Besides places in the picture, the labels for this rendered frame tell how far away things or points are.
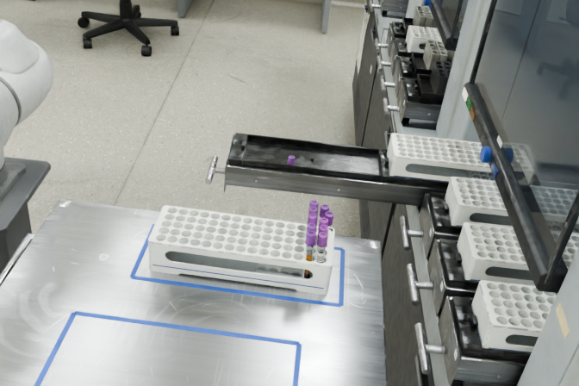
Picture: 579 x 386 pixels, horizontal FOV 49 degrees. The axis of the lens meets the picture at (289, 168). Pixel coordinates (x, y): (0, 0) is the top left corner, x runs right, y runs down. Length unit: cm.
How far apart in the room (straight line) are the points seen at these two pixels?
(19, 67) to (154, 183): 130
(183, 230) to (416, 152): 56
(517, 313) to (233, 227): 47
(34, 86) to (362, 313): 90
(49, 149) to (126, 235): 185
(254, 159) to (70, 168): 155
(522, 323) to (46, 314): 72
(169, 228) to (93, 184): 167
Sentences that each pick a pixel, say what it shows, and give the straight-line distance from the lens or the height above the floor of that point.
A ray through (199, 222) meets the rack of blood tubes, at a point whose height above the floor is 87.
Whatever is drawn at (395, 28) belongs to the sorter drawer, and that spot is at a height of 82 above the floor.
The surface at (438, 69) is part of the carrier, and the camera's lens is 177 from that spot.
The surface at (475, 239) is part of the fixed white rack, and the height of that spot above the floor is 86.
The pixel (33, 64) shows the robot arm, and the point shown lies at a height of 91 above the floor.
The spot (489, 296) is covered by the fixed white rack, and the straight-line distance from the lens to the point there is 108.
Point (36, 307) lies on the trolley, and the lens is 105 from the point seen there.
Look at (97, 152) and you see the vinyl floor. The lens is 294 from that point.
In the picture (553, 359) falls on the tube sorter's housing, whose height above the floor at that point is 91.
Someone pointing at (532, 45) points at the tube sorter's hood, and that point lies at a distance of 112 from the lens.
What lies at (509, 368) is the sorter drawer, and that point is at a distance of 108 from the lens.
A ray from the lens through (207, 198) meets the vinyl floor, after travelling 263.
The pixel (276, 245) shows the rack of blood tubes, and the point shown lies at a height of 88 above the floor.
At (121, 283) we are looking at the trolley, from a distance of 107.
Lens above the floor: 155
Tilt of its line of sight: 33 degrees down
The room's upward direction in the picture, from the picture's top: 7 degrees clockwise
